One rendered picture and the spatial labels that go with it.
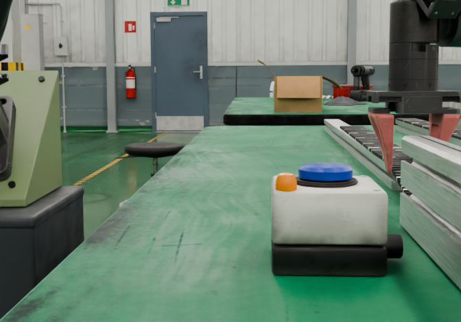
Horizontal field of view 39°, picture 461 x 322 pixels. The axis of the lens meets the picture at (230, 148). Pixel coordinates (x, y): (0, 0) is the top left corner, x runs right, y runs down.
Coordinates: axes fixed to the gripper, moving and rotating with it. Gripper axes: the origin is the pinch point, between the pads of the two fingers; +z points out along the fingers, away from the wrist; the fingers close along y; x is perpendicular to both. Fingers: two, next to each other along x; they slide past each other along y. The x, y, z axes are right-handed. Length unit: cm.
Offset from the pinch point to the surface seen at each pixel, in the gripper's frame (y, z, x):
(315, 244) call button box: -14.0, 0.7, -34.8
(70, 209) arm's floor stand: -41.6, 5.0, -1.8
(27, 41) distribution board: -436, -78, 1039
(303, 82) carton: -3, -9, 192
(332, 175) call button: -12.6, -3.8, -32.8
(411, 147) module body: -5.0, -4.7, -23.0
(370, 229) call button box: -10.2, -0.3, -34.8
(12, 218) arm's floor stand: -43.4, 3.3, -15.3
